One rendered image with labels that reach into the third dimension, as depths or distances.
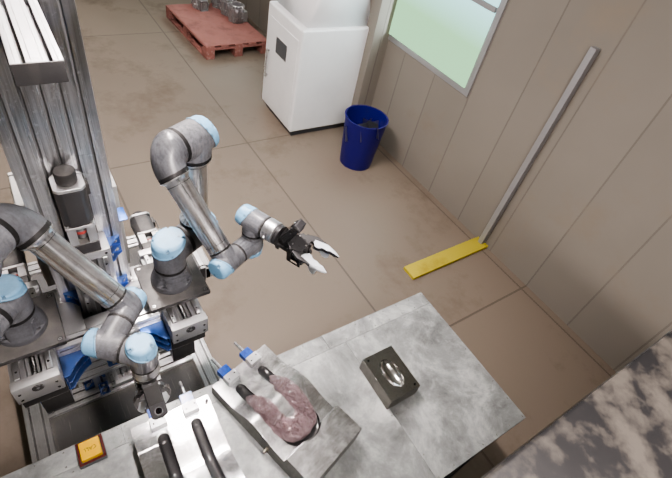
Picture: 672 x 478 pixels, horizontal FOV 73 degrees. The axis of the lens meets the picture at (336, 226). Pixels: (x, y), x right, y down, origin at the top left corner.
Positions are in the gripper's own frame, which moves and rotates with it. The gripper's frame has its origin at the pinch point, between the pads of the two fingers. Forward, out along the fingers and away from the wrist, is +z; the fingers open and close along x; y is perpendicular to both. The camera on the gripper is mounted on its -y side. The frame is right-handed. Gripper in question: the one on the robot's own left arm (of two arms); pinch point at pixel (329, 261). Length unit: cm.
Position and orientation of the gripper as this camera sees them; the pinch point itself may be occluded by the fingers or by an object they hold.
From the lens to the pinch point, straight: 140.6
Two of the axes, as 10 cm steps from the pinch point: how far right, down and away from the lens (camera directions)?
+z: 8.4, 4.8, -2.7
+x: -5.4, 6.2, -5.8
